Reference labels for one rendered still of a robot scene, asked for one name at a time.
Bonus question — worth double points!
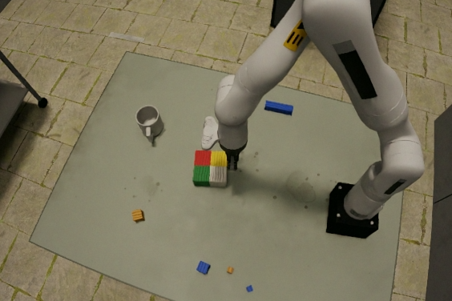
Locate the red cube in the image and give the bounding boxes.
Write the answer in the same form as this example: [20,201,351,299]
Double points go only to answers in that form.
[194,150,212,166]

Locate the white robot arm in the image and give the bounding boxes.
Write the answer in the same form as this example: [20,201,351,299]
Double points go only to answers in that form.
[201,0,425,220]

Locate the green cube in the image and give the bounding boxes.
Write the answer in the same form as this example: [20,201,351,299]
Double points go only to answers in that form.
[192,165,210,187]

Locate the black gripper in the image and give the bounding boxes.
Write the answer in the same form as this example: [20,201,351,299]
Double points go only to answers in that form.
[219,140,248,171]

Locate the grey mug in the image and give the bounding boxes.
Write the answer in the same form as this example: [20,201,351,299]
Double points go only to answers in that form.
[135,105,163,142]

